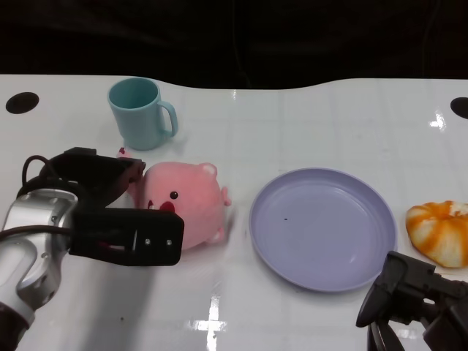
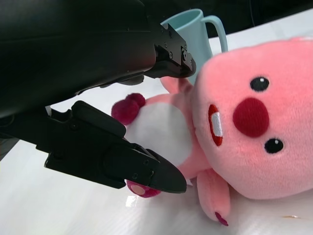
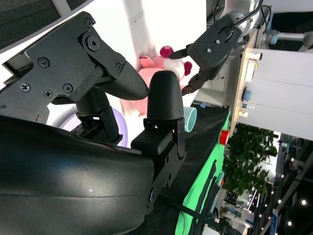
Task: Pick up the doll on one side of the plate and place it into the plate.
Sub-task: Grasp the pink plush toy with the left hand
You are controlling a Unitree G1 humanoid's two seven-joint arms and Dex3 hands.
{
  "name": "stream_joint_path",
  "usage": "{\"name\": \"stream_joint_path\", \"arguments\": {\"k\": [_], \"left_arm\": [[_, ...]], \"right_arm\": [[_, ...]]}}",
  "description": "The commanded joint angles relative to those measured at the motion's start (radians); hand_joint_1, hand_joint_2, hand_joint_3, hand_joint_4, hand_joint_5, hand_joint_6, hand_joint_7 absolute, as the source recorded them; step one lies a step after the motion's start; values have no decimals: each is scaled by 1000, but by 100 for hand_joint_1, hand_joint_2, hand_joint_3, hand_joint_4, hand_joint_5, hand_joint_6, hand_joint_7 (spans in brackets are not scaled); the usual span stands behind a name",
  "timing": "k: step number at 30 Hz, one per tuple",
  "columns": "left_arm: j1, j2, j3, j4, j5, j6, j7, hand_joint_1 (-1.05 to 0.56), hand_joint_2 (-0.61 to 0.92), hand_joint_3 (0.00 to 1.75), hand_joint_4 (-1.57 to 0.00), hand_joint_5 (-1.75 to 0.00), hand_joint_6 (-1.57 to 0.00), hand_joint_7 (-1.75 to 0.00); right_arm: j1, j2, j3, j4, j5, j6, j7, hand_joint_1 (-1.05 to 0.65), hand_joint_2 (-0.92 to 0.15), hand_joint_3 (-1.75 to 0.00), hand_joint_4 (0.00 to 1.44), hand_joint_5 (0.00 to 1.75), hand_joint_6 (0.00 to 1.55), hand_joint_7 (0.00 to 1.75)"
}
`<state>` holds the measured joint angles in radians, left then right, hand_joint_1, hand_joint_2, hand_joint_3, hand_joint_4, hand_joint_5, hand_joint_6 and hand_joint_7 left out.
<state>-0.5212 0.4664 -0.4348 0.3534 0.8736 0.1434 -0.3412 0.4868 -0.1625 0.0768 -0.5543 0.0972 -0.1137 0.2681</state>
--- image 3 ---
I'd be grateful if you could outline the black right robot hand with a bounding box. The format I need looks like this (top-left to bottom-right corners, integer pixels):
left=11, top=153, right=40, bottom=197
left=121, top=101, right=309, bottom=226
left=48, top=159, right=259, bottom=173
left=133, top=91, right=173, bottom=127
left=0, top=11, right=188, bottom=235

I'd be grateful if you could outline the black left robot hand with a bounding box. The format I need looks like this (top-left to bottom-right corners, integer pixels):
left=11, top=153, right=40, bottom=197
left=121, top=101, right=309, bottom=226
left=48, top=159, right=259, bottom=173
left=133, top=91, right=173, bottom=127
left=170, top=14, right=242, bottom=96

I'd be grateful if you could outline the pink plush beaver doll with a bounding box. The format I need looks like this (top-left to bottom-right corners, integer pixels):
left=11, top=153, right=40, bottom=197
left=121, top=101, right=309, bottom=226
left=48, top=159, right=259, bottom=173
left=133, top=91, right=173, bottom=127
left=138, top=45, right=194, bottom=118

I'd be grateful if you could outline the grey arm with blue joints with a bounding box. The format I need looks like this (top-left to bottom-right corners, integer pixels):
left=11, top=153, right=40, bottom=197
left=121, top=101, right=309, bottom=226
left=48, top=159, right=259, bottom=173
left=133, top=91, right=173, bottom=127
left=261, top=29, right=313, bottom=52

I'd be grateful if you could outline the lavender plastic plate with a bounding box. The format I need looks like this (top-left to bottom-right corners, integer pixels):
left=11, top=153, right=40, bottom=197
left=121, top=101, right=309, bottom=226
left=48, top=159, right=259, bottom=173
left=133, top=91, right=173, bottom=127
left=58, top=107, right=129, bottom=147

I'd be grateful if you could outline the wooden board panel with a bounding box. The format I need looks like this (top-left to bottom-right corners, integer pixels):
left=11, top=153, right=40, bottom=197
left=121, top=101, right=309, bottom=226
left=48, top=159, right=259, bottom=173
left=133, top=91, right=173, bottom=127
left=230, top=29, right=258, bottom=124

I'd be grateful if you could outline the teal plastic mug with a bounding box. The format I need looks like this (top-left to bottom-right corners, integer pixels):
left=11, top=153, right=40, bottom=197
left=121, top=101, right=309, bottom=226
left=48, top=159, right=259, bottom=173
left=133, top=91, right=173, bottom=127
left=182, top=106, right=198, bottom=133

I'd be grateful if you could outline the black table drape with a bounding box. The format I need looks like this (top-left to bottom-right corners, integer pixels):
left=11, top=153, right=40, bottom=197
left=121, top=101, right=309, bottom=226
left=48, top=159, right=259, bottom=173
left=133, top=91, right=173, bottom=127
left=144, top=102, right=230, bottom=235

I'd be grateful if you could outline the red emergency button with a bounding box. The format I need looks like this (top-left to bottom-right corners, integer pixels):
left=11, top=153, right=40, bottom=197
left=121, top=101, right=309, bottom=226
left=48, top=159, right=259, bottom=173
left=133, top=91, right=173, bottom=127
left=219, top=130, right=230, bottom=145

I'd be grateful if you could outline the green leafy plant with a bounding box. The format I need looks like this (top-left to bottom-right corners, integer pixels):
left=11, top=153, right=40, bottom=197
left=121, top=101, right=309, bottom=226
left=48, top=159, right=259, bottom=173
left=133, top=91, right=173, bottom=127
left=222, top=123, right=278, bottom=196

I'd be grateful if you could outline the green cloth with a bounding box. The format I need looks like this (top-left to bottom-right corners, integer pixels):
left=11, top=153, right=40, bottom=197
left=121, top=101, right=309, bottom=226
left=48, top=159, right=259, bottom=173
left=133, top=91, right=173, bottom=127
left=178, top=110, right=232, bottom=235

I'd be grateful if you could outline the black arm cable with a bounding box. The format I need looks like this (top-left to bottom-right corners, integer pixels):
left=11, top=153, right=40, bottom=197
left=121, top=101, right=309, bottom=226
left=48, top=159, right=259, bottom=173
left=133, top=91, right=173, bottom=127
left=231, top=0, right=265, bottom=27

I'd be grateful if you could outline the white box enclosure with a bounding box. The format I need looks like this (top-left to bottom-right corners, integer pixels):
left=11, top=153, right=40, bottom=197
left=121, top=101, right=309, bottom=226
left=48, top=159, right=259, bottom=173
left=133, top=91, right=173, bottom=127
left=237, top=47, right=313, bottom=141

